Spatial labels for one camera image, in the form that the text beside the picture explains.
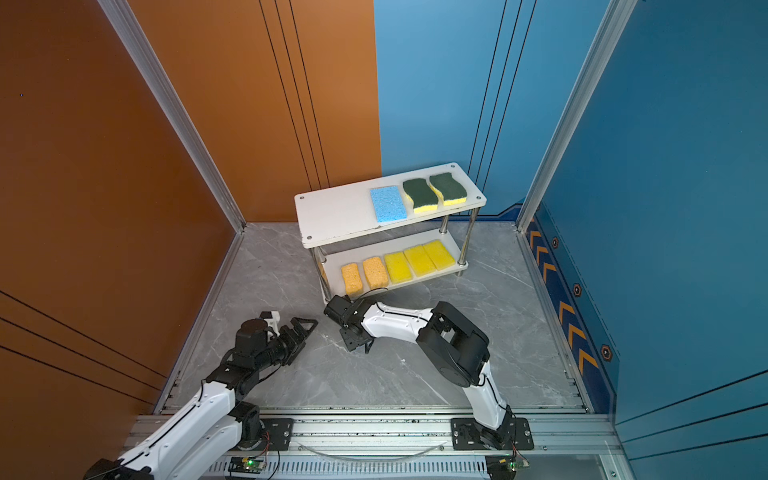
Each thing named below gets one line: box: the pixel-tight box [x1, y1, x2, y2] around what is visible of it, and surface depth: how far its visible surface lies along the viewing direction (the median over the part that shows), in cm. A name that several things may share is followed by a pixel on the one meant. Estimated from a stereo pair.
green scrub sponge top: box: [429, 172, 467, 206], surface depth 81 cm
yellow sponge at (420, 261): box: [404, 245, 438, 277], surface depth 101 cm
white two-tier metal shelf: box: [294, 162, 487, 304], surface depth 82 cm
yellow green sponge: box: [403, 178, 438, 213], surface depth 79 cm
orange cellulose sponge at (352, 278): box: [342, 262, 363, 295], surface depth 95 cm
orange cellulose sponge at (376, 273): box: [363, 256, 389, 289], surface depth 96 cm
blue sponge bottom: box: [370, 185, 408, 223], surface depth 77 cm
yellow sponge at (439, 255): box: [422, 240, 456, 270], surface depth 103 cm
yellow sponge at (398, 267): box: [384, 251, 413, 284], surface depth 100 cm
